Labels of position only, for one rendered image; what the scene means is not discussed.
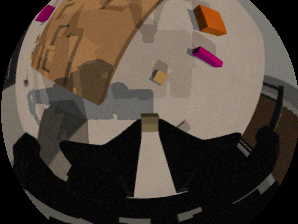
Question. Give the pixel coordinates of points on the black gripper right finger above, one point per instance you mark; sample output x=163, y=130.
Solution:
x=186, y=153

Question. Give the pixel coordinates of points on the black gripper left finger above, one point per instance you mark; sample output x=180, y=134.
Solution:
x=119, y=156

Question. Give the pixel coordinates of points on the magenta block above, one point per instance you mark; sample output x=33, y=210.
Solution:
x=44, y=15

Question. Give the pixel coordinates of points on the magenta rectangular bar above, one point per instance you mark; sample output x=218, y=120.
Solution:
x=207, y=56

